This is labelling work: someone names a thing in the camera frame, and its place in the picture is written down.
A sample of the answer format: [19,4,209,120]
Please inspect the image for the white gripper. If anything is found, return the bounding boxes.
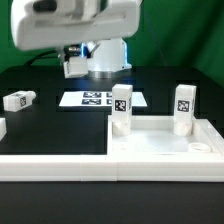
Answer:
[11,0,142,64]

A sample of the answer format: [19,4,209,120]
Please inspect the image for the white square tabletop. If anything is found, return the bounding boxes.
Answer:
[107,116,223,156]

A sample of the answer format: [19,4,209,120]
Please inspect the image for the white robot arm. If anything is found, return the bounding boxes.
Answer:
[11,0,142,78]

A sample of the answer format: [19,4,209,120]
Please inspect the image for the white fiducial marker sheet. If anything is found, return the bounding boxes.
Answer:
[59,91,147,107]

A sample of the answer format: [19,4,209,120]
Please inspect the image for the white obstacle left bar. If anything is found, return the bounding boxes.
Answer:
[0,118,7,141]

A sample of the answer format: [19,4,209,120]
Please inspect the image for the white obstacle bar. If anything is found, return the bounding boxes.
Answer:
[0,118,7,141]
[0,155,224,182]
[205,121,224,156]

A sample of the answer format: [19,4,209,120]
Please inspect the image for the white obstacle front bar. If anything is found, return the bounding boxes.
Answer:
[0,155,224,182]

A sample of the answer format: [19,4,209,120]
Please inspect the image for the white obstacle right bar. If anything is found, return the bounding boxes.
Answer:
[205,121,224,156]

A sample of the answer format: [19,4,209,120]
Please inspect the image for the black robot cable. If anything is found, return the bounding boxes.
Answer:
[23,49,59,67]

